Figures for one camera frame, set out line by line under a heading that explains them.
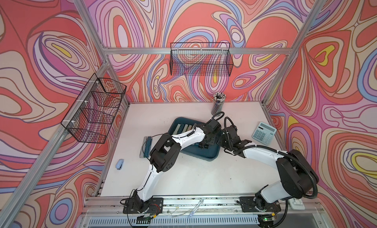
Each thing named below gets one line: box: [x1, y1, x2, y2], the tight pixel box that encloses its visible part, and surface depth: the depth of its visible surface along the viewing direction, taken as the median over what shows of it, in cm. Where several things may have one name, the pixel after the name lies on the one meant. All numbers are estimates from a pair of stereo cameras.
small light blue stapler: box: [115, 158, 125, 171], surface depth 88 cm
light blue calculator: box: [251, 121, 277, 146], surface depth 101 cm
